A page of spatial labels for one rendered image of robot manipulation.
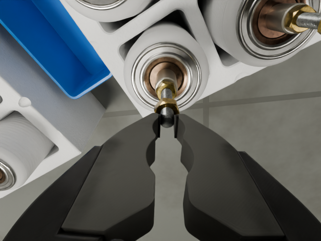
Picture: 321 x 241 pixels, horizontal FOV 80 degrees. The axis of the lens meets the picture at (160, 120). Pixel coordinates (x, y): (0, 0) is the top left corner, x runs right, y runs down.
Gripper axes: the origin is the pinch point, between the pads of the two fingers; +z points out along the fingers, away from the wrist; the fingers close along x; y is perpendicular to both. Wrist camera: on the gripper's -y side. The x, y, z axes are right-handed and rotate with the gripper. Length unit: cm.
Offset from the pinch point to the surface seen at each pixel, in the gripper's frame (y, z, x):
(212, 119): 19.6, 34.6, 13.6
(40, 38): -0.2, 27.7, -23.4
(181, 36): -3.6, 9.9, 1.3
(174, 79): -0.2, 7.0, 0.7
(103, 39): -2.1, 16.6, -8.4
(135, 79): 0.7, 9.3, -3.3
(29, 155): 14.7, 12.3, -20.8
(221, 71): 1.5, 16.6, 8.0
